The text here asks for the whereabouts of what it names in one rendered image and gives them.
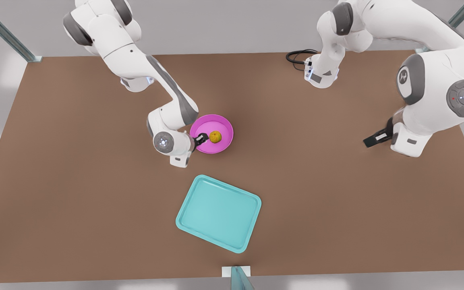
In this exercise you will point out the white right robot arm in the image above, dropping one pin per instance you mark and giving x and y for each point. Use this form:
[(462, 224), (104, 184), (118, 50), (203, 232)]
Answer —
[(127, 52)]

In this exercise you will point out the teal tray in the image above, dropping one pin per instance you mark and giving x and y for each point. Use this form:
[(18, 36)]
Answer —
[(218, 213)]

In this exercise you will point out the pink plate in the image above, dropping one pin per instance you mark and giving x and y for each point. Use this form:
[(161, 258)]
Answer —
[(220, 128)]

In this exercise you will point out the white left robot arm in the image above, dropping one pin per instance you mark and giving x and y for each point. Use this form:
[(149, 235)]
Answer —
[(437, 52)]

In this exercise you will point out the orange fruit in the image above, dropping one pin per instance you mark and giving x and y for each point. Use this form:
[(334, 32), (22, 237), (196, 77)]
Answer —
[(215, 137)]

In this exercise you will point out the silver frame post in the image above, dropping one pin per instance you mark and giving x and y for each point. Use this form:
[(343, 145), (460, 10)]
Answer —
[(238, 278), (459, 16), (2, 30)]

